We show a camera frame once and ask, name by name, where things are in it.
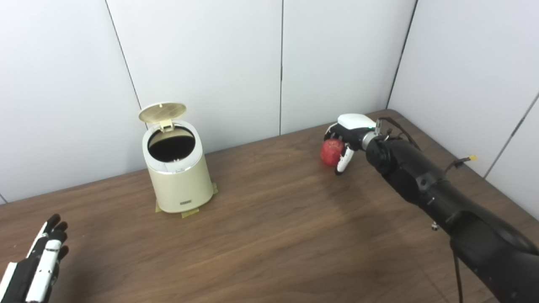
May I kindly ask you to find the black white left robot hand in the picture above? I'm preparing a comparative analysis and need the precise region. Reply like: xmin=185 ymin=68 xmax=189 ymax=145
xmin=0 ymin=214 xmax=69 ymax=303

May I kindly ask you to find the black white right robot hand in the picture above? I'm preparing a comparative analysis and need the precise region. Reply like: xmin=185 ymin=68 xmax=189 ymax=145
xmin=324 ymin=114 xmax=377 ymax=176

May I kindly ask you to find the red apple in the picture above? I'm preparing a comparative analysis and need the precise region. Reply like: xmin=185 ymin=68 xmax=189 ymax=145
xmin=320 ymin=138 xmax=346 ymax=167

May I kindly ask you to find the cream round bin lid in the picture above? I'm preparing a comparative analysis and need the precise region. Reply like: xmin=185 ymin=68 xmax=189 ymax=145
xmin=139 ymin=102 xmax=187 ymax=132

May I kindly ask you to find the cream-colored bin body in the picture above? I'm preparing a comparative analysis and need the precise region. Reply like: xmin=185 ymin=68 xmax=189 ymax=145
xmin=142 ymin=120 xmax=214 ymax=214

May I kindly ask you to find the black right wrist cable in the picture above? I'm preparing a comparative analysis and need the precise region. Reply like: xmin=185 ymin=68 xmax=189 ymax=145
xmin=376 ymin=117 xmax=422 ymax=152

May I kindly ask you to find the black cable yellow connector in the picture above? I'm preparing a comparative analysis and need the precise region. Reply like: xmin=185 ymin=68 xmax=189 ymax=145
xmin=444 ymin=155 xmax=478 ymax=174

